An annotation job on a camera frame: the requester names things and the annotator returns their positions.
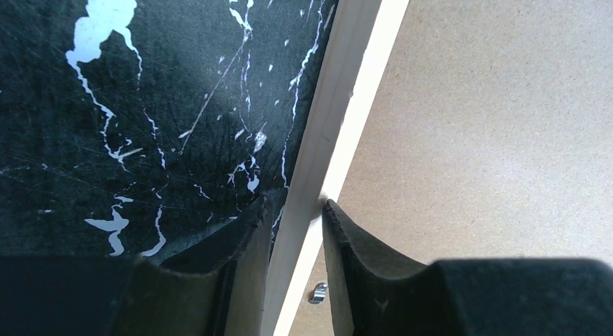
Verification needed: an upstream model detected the light wooden picture frame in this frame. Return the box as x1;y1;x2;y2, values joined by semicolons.
260;0;410;335

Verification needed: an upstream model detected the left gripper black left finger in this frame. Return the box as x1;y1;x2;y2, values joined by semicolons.
1;196;273;335

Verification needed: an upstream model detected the brown cardboard backing board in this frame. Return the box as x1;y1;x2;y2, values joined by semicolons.
291;0;612;335

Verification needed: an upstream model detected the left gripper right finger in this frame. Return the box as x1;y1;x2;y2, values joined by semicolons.
322;200;612;335

